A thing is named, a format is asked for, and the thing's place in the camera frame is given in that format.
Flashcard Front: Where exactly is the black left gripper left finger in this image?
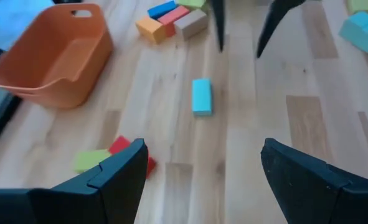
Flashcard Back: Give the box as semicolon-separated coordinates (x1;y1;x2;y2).
31;138;149;224

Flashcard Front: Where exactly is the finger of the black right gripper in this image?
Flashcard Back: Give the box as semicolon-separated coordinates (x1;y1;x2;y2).
210;0;227;52
256;0;308;59

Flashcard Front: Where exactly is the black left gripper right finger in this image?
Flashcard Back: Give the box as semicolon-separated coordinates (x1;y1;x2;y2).
260;138;368;224

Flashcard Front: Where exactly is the tan block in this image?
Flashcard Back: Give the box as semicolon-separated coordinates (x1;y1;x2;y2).
173;8;209;40

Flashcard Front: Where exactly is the olive green block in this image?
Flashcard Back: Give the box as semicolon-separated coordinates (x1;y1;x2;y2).
174;0;210;13

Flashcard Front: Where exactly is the light green block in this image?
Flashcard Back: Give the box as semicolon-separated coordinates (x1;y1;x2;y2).
346;0;368;15
73;149;112;174

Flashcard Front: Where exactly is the salmon red block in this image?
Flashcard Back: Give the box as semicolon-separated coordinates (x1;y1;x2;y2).
157;5;191;38

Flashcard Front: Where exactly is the blue block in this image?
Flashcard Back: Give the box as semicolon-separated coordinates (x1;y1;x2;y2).
146;0;179;20

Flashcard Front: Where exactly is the orange-yellow block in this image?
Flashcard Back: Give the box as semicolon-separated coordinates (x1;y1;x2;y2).
135;16;167;45

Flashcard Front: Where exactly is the long teal block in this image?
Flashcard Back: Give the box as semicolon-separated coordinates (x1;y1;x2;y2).
191;78;214;118

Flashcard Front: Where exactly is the orange plastic bin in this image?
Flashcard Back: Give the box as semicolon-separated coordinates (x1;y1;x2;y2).
0;2;114;109

